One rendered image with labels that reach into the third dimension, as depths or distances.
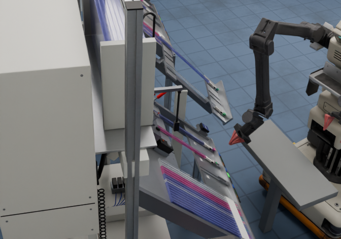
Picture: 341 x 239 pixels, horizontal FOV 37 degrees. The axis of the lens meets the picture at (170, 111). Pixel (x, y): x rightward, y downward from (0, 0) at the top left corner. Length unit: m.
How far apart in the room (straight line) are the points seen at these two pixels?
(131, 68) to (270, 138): 1.67
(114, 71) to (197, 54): 3.09
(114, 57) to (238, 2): 4.09
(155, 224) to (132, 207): 0.64
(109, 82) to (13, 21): 0.33
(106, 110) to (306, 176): 1.42
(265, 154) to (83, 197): 1.34
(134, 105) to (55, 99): 0.22
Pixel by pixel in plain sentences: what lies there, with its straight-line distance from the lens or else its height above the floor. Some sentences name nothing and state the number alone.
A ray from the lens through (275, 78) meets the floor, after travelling 4.42.
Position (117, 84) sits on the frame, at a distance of 1.54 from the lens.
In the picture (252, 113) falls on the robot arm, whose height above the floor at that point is 0.97.
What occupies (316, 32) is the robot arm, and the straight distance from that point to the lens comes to 2.58.
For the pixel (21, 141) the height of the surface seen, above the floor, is 1.48.
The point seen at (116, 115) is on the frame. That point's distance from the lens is 1.62.
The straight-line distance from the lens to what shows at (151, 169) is 1.91.
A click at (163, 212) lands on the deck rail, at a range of 1.85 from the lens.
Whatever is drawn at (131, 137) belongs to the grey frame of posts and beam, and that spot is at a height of 1.48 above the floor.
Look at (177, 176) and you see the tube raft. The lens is 2.02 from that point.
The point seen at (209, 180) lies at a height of 0.82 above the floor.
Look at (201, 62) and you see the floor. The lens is 4.48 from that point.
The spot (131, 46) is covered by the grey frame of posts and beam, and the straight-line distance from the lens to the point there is 1.30.
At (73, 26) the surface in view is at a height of 1.72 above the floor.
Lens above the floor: 2.50
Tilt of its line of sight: 40 degrees down
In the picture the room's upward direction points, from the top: 4 degrees clockwise
